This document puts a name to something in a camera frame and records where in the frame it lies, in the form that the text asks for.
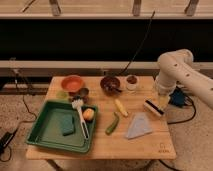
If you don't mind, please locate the white gripper black pad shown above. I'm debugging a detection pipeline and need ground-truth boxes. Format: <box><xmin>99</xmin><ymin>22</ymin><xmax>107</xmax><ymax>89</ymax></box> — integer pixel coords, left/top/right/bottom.
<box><xmin>144</xmin><ymin>95</ymin><xmax>170</xmax><ymax>117</ymax></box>

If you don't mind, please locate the green pepper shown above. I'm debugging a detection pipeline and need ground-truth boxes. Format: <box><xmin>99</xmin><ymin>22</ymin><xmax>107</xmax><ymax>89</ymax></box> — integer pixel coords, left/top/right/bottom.
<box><xmin>105</xmin><ymin>112</ymin><xmax>120</xmax><ymax>135</ymax></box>

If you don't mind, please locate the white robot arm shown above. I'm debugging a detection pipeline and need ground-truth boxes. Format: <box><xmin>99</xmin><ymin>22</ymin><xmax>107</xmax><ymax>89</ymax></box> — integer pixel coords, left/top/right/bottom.
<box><xmin>154</xmin><ymin>49</ymin><xmax>213</xmax><ymax>109</ymax></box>

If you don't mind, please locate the green plastic tray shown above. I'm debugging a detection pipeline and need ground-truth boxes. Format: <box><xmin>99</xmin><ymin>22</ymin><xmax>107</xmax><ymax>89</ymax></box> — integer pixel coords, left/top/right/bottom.
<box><xmin>26</xmin><ymin>100</ymin><xmax>98</xmax><ymax>153</ymax></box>

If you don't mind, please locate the light blue cloth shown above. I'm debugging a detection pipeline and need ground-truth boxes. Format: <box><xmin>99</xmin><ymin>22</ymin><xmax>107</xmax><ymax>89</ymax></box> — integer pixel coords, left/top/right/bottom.
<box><xmin>125</xmin><ymin>112</ymin><xmax>153</xmax><ymax>139</ymax></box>

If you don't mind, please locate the white cup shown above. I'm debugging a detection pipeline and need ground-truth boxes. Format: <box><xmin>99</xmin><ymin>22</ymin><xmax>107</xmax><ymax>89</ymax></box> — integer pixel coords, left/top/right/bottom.
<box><xmin>126</xmin><ymin>75</ymin><xmax>138</xmax><ymax>91</ymax></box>

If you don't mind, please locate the dark brown bowl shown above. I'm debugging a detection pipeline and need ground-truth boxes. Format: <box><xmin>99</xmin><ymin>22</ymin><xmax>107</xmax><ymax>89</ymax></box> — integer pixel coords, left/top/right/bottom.
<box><xmin>100</xmin><ymin>76</ymin><xmax>121</xmax><ymax>96</ymax></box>

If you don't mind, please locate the yellow round fruit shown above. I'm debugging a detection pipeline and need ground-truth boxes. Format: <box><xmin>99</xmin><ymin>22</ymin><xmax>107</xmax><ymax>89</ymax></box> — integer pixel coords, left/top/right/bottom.
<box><xmin>83</xmin><ymin>108</ymin><xmax>94</xmax><ymax>121</ymax></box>

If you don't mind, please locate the small dark metal cup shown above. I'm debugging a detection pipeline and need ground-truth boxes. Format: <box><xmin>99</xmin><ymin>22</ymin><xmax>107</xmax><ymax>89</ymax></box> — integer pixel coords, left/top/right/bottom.
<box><xmin>78</xmin><ymin>88</ymin><xmax>89</xmax><ymax>102</ymax></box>

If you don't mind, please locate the white dish brush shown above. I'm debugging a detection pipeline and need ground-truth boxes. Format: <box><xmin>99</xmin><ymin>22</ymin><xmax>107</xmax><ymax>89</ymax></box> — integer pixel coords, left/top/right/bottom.
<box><xmin>71</xmin><ymin>99</ymin><xmax>89</xmax><ymax>140</ymax></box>

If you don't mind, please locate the orange bowl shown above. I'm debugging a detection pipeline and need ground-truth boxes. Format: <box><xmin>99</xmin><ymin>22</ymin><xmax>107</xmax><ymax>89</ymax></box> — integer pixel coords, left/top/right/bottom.
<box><xmin>61</xmin><ymin>75</ymin><xmax>84</xmax><ymax>93</ymax></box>

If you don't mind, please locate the green sponge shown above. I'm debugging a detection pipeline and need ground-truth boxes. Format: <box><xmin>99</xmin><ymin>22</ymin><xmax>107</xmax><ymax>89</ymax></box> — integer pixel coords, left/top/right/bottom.
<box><xmin>60</xmin><ymin>115</ymin><xmax>75</xmax><ymax>136</ymax></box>

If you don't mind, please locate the small green lid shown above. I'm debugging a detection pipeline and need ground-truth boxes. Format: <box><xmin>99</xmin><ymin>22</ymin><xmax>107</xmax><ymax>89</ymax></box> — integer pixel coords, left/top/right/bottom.
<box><xmin>56</xmin><ymin>91</ymin><xmax>69</xmax><ymax>100</ymax></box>

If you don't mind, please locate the black power adapter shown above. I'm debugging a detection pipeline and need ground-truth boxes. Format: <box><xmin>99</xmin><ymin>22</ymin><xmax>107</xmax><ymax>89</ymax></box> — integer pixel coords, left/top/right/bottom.
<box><xmin>0</xmin><ymin>132</ymin><xmax>13</xmax><ymax>154</ymax></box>

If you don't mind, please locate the blue box with cables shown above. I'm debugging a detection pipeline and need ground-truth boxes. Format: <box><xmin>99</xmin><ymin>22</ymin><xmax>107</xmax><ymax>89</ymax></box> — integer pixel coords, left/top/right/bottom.
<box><xmin>169</xmin><ymin>89</ymin><xmax>185</xmax><ymax>107</ymax></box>

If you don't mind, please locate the black cable to window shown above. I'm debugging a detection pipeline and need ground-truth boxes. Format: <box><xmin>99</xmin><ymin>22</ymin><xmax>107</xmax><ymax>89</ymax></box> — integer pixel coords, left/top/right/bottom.
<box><xmin>118</xmin><ymin>10</ymin><xmax>156</xmax><ymax>77</ymax></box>

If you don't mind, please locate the black floor cable left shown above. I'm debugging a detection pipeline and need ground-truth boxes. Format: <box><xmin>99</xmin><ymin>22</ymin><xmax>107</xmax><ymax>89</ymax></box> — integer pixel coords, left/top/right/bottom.
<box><xmin>0</xmin><ymin>71</ymin><xmax>38</xmax><ymax>163</ymax></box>

